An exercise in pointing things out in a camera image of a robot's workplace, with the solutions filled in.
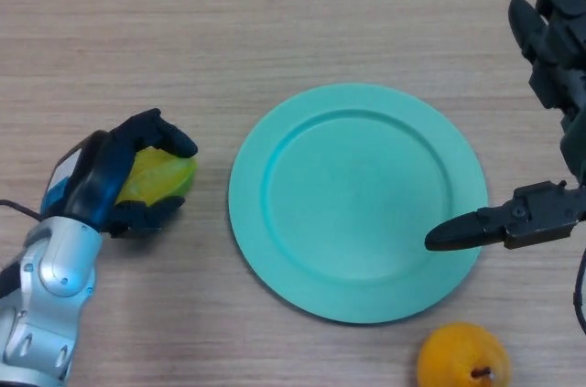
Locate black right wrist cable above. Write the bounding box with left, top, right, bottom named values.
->
left=571, top=247, right=586, bottom=333

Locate green round plate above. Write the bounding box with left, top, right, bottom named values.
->
left=227, top=81, right=489, bottom=325

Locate yellow starfruit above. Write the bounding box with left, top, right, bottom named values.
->
left=114, top=147, right=199, bottom=206

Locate orange pear with stem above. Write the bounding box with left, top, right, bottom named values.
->
left=416, top=321, right=512, bottom=387

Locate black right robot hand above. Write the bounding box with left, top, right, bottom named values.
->
left=424, top=0, right=586, bottom=252

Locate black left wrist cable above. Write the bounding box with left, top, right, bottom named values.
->
left=0, top=199, right=45, bottom=223

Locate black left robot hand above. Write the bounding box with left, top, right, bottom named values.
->
left=39, top=107, right=200, bottom=240

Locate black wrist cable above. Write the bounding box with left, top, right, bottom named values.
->
left=0, top=199, right=45, bottom=223
left=571, top=247, right=586, bottom=333

